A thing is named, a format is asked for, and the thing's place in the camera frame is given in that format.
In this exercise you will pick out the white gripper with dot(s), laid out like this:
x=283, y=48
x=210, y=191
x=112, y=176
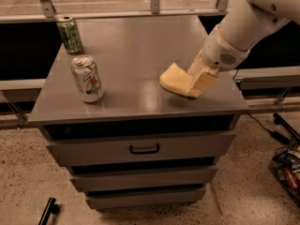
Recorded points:
x=218, y=52

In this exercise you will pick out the yellow sponge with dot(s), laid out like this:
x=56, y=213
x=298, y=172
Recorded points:
x=177, y=81

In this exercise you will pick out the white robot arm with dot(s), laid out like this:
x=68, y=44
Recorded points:
x=249, y=21

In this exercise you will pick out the white 7up can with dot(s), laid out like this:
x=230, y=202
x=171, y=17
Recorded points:
x=85, y=73

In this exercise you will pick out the green soda can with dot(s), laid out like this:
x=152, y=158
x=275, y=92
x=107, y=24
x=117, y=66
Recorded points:
x=70, y=35

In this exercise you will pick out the top grey drawer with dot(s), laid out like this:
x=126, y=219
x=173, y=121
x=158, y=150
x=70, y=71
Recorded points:
x=116, y=150

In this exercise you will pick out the grey drawer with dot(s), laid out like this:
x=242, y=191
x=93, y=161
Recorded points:
x=144, y=178
x=178, y=195
x=116, y=150

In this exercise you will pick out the grey drawer cabinet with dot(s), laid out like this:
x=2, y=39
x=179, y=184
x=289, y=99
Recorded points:
x=130, y=54

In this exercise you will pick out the middle grey drawer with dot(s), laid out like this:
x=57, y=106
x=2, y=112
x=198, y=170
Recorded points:
x=144, y=178

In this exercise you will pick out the metal window railing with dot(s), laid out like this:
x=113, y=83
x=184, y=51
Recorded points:
x=25, y=11

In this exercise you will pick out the bottom grey drawer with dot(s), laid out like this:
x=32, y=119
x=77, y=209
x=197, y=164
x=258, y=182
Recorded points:
x=178, y=195

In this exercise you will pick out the black bar on floor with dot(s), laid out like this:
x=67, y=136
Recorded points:
x=51, y=208

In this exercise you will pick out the black drawer handle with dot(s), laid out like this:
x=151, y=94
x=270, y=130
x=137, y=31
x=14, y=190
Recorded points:
x=144, y=150

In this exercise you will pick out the black wire basket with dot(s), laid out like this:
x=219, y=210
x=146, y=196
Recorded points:
x=285, y=166

